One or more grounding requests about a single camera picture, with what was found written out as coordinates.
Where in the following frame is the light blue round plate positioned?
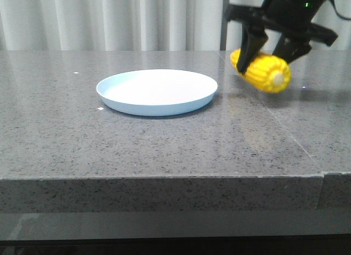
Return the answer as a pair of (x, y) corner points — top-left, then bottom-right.
(96, 69), (218, 117)

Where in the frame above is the black cable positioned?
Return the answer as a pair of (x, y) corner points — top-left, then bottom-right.
(327, 0), (351, 21)

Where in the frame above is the white pleated curtain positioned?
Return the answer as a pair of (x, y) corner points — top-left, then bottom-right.
(0, 0), (351, 52)

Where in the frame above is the yellow corn cob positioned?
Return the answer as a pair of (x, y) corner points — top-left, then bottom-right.
(238, 52), (291, 93)

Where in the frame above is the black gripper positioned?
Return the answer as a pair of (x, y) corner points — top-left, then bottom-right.
(225, 0), (338, 73)

